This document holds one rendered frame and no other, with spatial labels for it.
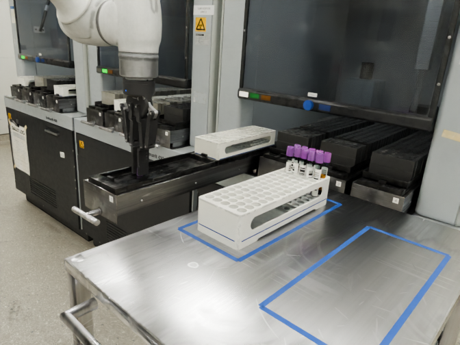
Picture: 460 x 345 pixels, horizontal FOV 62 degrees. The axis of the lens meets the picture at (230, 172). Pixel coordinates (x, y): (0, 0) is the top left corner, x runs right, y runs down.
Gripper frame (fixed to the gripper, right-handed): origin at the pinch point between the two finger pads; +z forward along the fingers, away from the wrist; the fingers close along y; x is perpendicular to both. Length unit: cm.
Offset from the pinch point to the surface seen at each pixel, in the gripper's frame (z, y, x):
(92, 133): 15, 87, -38
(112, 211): 7.7, -7.0, 12.9
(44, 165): 45, 141, -38
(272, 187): -4.0, -39.3, -1.0
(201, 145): -0.4, 0.0, -22.2
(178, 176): 3.9, -7.4, -6.4
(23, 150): 42, 168, -38
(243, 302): 2, -52, 23
